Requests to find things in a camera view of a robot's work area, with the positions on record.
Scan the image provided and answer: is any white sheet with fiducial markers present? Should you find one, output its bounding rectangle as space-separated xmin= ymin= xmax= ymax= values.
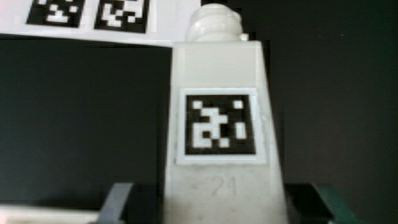
xmin=0 ymin=0 xmax=200 ymax=47

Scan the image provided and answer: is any white table leg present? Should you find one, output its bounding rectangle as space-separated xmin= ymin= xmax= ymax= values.
xmin=163 ymin=3 xmax=287 ymax=224

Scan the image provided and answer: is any white square tabletop with sockets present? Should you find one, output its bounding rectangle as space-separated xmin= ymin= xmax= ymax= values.
xmin=0 ymin=205 xmax=99 ymax=224

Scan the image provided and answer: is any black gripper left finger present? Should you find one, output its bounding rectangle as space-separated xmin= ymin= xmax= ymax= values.
xmin=95 ymin=182 xmax=159 ymax=224

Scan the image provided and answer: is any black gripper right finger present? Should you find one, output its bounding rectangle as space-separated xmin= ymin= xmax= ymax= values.
xmin=284 ymin=183 xmax=355 ymax=224

